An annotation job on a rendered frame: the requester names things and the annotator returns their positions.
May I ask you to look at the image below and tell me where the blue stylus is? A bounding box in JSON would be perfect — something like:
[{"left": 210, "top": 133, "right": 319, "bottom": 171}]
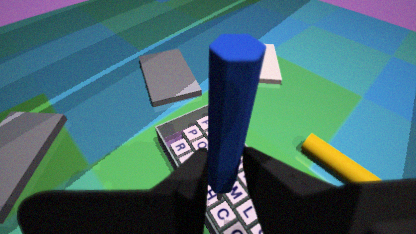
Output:
[{"left": 208, "top": 34, "right": 266, "bottom": 201}]

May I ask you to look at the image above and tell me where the grey keyboard with keys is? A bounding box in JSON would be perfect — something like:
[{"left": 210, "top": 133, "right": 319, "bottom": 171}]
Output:
[{"left": 154, "top": 104, "right": 263, "bottom": 234}]

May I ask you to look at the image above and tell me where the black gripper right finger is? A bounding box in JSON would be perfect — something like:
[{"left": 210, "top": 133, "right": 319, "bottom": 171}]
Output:
[{"left": 242, "top": 147, "right": 416, "bottom": 234}]

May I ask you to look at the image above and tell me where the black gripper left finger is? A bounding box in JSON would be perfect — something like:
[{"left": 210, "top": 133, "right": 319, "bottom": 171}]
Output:
[{"left": 17, "top": 148, "right": 208, "bottom": 234}]

